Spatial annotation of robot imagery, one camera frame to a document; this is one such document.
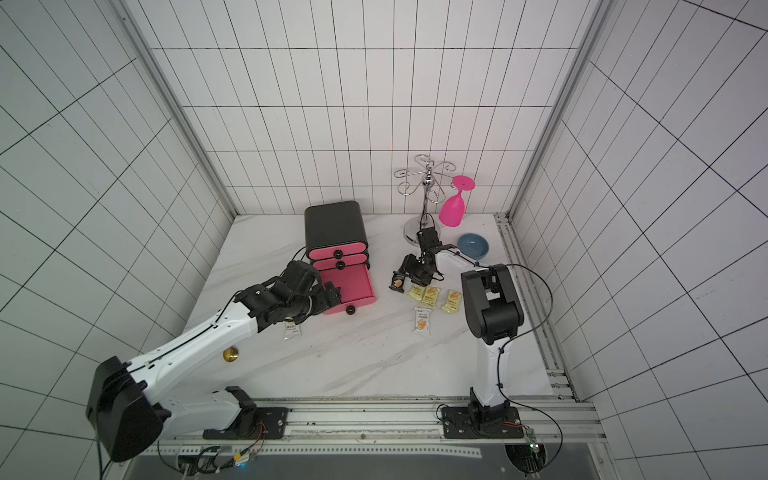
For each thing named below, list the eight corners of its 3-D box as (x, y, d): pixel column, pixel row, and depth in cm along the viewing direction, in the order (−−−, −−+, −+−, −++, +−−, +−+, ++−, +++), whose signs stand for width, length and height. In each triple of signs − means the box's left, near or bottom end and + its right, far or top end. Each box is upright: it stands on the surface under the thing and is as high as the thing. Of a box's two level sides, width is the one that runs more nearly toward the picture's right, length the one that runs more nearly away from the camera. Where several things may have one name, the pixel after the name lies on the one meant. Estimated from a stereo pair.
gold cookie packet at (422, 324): (412, 332, 91) (412, 329, 89) (414, 309, 96) (414, 306, 94) (429, 335, 90) (430, 332, 88) (430, 312, 95) (431, 308, 93)
